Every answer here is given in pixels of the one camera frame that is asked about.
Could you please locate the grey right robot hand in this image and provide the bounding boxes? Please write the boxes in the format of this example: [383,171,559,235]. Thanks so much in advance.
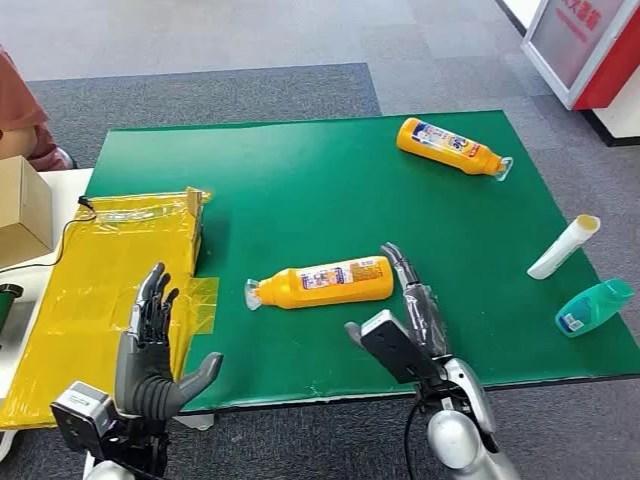
[345,243,451,362]

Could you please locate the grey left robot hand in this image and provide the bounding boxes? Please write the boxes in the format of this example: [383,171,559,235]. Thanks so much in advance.
[113,262,224,422]

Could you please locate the orange detergent bottle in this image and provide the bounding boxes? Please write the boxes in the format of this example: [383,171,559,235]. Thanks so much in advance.
[396,117,514,183]
[244,256,395,312]

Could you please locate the white plastic bottle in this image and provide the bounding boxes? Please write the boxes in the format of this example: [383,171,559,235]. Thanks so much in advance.
[527,213,602,281]

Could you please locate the teal plastic bottle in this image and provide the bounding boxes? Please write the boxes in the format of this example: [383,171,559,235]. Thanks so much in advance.
[555,278,635,339]

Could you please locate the yellow film wrapped box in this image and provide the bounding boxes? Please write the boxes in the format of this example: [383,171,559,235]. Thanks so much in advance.
[0,187,220,431]

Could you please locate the white side table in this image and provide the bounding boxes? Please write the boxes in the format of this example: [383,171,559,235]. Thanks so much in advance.
[0,168,94,465]

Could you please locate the green table mat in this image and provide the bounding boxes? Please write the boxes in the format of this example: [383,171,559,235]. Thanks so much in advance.
[85,110,640,413]

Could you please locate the dark green round object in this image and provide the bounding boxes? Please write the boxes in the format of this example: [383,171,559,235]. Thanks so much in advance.
[0,283,24,334]

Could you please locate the brown cardboard box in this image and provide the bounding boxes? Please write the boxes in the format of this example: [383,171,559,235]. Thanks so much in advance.
[0,155,54,270]

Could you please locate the white plinth black base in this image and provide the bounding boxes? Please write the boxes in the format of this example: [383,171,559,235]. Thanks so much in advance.
[582,82,640,148]

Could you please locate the red white sign cabinet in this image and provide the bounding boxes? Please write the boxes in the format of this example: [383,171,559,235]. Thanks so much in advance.
[521,0,640,112]

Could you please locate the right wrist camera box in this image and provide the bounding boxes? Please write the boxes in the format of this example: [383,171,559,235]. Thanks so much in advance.
[359,309,442,386]

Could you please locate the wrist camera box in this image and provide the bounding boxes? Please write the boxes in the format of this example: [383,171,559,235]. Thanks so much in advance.
[359,309,442,386]
[50,382,119,456]

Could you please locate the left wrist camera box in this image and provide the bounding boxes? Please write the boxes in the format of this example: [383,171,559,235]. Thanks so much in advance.
[50,382,119,456]

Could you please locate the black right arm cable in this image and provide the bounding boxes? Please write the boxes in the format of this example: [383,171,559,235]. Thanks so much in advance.
[402,397,426,480]

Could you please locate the thin black cable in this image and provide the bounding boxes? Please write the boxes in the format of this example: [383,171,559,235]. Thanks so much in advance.
[0,195,98,275]

